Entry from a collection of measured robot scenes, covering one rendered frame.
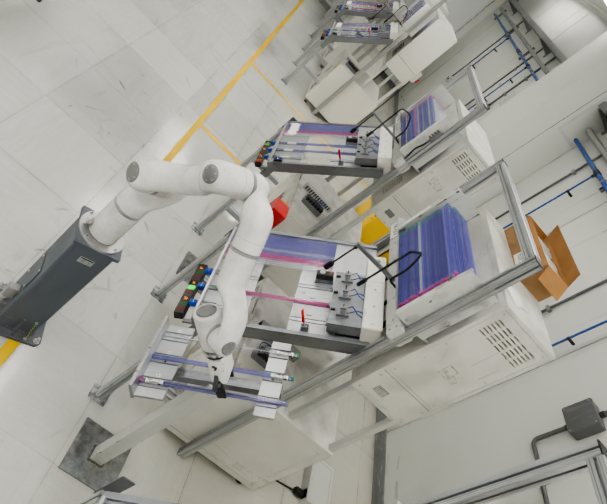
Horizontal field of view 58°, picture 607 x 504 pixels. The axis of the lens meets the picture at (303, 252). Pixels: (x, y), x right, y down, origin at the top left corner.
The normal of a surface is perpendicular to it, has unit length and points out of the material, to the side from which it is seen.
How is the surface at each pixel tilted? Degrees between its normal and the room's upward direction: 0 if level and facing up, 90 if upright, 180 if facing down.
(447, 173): 90
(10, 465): 0
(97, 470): 0
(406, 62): 90
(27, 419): 0
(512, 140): 90
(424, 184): 90
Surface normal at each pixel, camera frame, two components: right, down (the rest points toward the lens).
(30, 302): 0.08, 0.75
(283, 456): -0.15, 0.56
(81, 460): 0.72, -0.50
